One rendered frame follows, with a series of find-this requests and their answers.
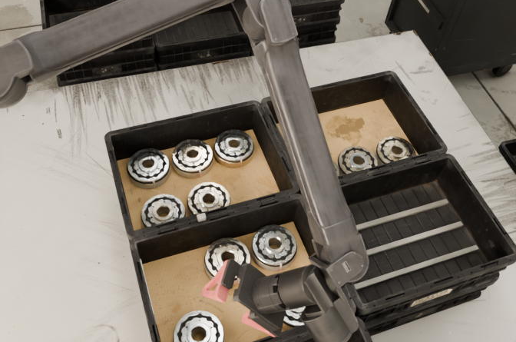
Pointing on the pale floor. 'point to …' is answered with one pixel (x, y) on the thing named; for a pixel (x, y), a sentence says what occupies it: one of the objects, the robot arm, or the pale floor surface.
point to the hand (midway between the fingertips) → (226, 304)
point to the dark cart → (459, 9)
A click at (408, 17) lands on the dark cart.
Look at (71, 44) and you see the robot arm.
